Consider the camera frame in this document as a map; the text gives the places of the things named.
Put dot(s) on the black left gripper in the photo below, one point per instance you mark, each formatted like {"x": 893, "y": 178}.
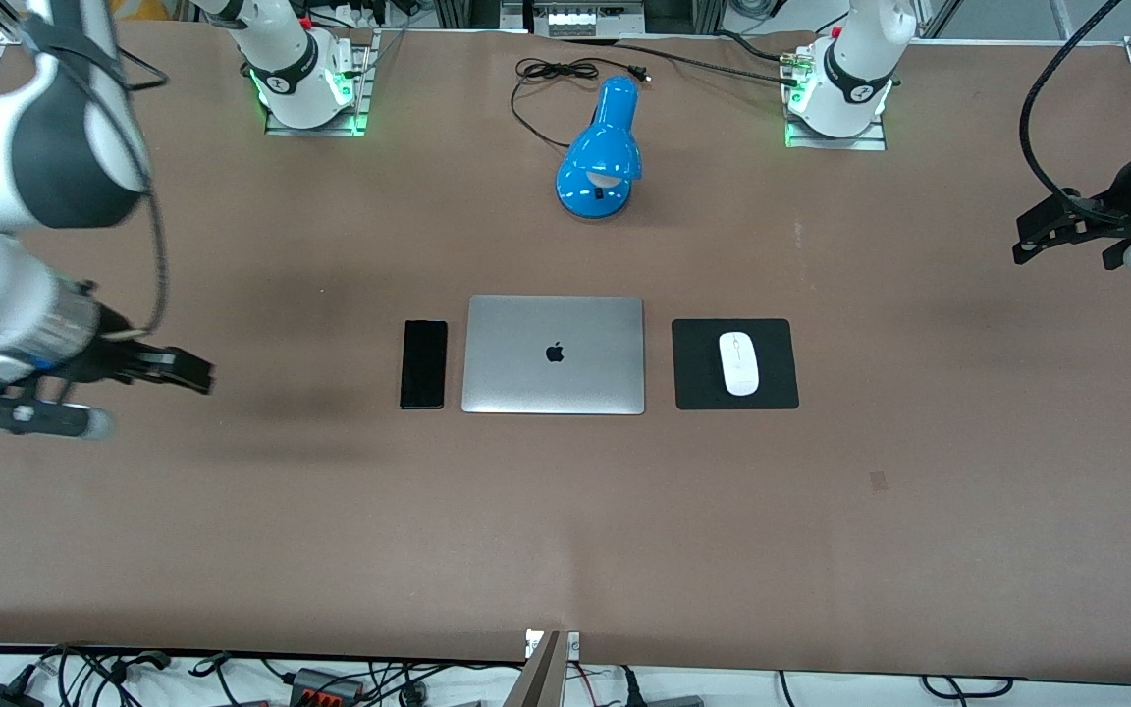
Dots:
{"x": 1118, "y": 208}

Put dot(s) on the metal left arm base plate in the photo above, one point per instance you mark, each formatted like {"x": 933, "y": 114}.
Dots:
{"x": 835, "y": 144}

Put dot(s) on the black smartphone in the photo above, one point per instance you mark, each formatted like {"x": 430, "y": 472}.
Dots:
{"x": 423, "y": 363}

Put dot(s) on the white power strip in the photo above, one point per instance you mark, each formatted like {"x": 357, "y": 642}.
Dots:
{"x": 590, "y": 20}

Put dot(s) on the white computer mouse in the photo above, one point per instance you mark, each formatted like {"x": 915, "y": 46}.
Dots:
{"x": 739, "y": 363}

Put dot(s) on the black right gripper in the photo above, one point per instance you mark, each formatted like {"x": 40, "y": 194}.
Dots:
{"x": 110, "y": 355}

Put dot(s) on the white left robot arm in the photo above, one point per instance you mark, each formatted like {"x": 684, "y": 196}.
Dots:
{"x": 855, "y": 69}

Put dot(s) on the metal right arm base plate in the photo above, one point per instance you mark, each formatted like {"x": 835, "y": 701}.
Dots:
{"x": 315, "y": 131}

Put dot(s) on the blue desk lamp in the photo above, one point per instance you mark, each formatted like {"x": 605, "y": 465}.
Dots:
{"x": 605, "y": 147}

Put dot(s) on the metal camera post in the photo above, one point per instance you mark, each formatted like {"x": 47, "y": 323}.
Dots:
{"x": 546, "y": 678}

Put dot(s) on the black power adapter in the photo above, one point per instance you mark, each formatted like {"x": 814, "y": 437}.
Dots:
{"x": 1, "y": 697}

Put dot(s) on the black square mouse pad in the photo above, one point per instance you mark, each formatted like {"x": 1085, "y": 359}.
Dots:
{"x": 693, "y": 383}

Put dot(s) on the grey terminal block orange levers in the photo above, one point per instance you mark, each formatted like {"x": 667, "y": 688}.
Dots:
{"x": 325, "y": 685}

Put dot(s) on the silver closed laptop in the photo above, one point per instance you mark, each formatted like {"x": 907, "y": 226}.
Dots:
{"x": 554, "y": 378}

